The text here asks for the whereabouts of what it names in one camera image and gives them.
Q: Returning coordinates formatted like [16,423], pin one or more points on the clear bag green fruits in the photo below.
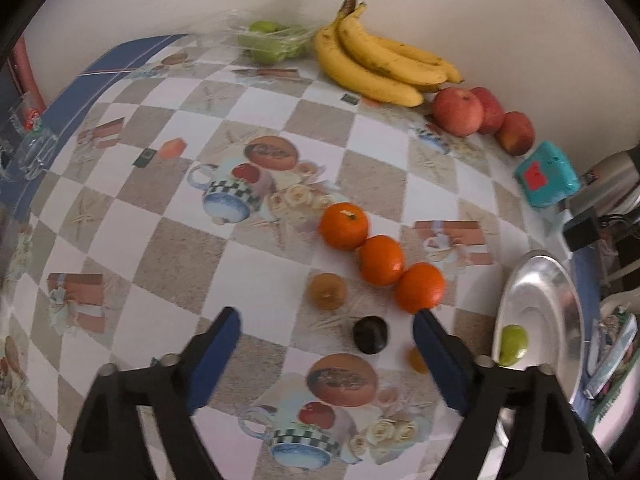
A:
[267,41]

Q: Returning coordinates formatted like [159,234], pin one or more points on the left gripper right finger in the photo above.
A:
[548,440]

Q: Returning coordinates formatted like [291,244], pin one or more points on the yellow banana bunch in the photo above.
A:
[378,68]

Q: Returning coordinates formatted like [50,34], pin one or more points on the silver metal plate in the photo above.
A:
[541,298]

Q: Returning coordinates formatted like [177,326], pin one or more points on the orange tangerine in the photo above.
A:
[381,261]
[422,286]
[344,226]

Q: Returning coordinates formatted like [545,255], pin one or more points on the dark plum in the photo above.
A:
[370,334]

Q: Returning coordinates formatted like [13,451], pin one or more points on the clear glass mug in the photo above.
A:
[27,143]

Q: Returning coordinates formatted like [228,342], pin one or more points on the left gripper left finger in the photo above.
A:
[108,440]

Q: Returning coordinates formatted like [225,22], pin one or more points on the small brown longan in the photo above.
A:
[416,361]

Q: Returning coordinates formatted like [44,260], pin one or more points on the red apple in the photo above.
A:
[493,112]
[457,111]
[517,134]

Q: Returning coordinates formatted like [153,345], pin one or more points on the red apple front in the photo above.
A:
[457,111]

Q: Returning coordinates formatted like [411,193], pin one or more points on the black phone on stand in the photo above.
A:
[582,230]

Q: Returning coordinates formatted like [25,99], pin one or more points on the teal box red sticker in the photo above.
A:
[546,176]

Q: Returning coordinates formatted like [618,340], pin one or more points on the red apple far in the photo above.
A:
[517,134]

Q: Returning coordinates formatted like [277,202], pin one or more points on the brown longan fruit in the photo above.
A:
[327,291]

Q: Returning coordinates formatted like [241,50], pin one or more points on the patterned checkered tablecloth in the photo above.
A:
[181,186]

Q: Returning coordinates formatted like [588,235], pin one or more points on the green mango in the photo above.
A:
[513,344]

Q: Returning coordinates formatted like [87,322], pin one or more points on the red apple middle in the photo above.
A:
[493,112]

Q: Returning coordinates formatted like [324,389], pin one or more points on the steel thermos flask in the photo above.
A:
[610,187]

